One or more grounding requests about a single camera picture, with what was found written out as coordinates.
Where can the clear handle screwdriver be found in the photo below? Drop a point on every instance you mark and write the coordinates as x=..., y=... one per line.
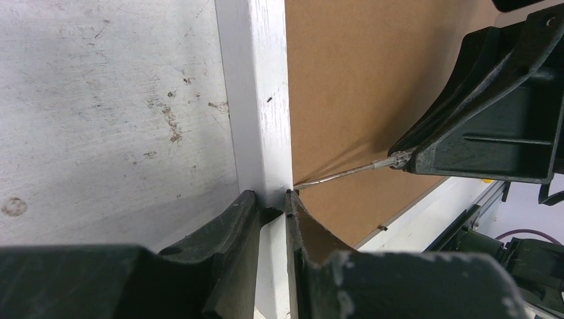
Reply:
x=396, y=160

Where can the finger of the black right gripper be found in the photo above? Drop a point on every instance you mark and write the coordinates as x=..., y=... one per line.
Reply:
x=500, y=114

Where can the white picture frame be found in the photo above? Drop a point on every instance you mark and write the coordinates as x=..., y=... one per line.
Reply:
x=315, y=87

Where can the aluminium table front rail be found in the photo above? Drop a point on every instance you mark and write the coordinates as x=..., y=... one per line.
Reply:
x=462, y=235

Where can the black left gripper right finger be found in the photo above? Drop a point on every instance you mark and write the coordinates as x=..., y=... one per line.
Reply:
x=330, y=279

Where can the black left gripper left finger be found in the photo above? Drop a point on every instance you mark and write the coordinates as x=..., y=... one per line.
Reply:
x=210, y=273

